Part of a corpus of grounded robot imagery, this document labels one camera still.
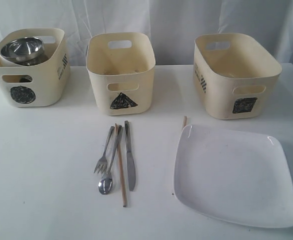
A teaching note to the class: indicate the steel table knife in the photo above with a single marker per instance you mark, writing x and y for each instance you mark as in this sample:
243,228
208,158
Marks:
131,169

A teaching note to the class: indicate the steel fork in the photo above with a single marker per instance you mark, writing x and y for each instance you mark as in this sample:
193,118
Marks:
102,163

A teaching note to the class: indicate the steel spoon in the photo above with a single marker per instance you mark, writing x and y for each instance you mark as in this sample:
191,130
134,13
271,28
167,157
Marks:
106,183

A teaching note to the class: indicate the wooden chopstick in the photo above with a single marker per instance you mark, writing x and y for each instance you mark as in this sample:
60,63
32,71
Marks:
184,123
121,176

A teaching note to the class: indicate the steel bowl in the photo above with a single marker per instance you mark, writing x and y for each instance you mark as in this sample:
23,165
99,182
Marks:
23,49

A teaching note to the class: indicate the white ceramic bowl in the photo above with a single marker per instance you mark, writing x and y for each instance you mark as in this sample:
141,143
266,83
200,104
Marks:
6,63

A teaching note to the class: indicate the wooden chopstick under plate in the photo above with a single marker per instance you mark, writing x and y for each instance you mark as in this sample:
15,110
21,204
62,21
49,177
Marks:
184,123

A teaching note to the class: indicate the cream bin with triangle mark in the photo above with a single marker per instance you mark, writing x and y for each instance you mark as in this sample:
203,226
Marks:
121,68

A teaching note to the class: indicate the cream bin with square mark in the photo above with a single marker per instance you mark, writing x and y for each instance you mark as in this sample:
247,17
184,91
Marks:
233,75

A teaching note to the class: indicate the cream bin with circle mark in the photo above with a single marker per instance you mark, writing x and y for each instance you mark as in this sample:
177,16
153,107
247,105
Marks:
38,85

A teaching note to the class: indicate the white square plate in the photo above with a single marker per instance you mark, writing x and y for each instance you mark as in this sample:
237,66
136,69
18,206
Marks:
234,176

